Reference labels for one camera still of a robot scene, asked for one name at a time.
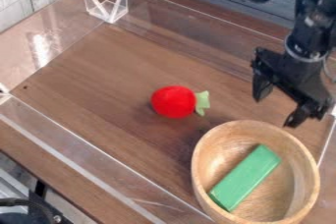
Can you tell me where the clear acrylic corner bracket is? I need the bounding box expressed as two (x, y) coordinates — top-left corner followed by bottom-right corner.
(84, 0), (128, 24)

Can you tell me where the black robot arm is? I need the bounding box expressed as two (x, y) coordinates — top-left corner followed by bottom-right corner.
(251, 0), (336, 128)

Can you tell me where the clear acrylic front wall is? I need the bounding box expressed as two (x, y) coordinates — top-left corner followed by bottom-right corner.
(0, 94), (213, 224)

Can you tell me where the brown wooden bowl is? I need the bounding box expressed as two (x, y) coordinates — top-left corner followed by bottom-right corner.
(191, 120), (320, 224)

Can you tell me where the black clamp with cable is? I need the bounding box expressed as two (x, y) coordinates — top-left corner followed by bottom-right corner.
(0, 193), (73, 224)

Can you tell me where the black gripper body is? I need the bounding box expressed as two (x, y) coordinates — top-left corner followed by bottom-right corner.
(251, 47), (335, 120)

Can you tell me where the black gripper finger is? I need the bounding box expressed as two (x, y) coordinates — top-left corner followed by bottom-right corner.
(284, 101), (317, 128)
(252, 67), (273, 102)

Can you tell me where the red plush tomato toy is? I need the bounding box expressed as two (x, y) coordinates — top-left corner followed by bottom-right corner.
(151, 85), (211, 119)

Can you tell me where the green rectangular block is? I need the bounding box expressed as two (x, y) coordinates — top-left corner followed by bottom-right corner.
(208, 144), (281, 212)

